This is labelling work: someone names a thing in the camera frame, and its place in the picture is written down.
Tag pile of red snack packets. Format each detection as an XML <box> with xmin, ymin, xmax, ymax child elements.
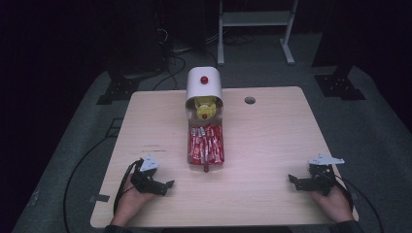
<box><xmin>189</xmin><ymin>123</ymin><xmax>225</xmax><ymax>166</ymax></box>

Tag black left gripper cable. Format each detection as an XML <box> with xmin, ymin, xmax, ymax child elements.
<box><xmin>113</xmin><ymin>158</ymin><xmax>144</xmax><ymax>216</ymax></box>

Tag person's right hand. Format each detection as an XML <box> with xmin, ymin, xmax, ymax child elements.
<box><xmin>310</xmin><ymin>185</ymin><xmax>355</xmax><ymax>224</ymax></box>

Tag grey tape strip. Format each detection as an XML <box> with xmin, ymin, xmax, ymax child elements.
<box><xmin>88</xmin><ymin>193</ymin><xmax>111</xmax><ymax>204</ymax></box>

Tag black stand base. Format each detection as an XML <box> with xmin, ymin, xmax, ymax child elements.
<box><xmin>314</xmin><ymin>65</ymin><xmax>367</xmax><ymax>102</ymax></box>
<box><xmin>96</xmin><ymin>68</ymin><xmax>141</xmax><ymax>106</ymax></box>

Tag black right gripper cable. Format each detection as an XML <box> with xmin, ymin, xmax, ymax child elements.
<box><xmin>332</xmin><ymin>174</ymin><xmax>385</xmax><ymax>233</ymax></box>

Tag person's left hand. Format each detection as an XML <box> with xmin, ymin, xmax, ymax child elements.
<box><xmin>111</xmin><ymin>173</ymin><xmax>157</xmax><ymax>227</ymax></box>

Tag black cables on floor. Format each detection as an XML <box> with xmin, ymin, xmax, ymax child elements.
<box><xmin>151</xmin><ymin>27</ymin><xmax>219</xmax><ymax>92</ymax></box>

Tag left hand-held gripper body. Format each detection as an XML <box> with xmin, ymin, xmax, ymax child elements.
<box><xmin>130</xmin><ymin>154</ymin><xmax>169</xmax><ymax>197</ymax></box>

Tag black floor cable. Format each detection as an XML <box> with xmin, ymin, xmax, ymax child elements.
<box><xmin>62</xmin><ymin>135</ymin><xmax>115</xmax><ymax>233</ymax></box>

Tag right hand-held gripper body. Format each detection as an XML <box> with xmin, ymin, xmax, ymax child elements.
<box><xmin>306</xmin><ymin>153</ymin><xmax>346</xmax><ymax>197</ymax></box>

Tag black equipment tower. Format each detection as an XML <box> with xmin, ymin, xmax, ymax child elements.
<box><xmin>106</xmin><ymin>0</ymin><xmax>170</xmax><ymax>74</ymax></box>

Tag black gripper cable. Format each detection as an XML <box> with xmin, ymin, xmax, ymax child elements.
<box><xmin>113</xmin><ymin>158</ymin><xmax>144</xmax><ymax>216</ymax></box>
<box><xmin>332</xmin><ymin>174</ymin><xmax>385</xmax><ymax>233</ymax></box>

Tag white metal stand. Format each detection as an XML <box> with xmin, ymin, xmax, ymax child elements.
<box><xmin>217</xmin><ymin>0</ymin><xmax>299</xmax><ymax>66</ymax></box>

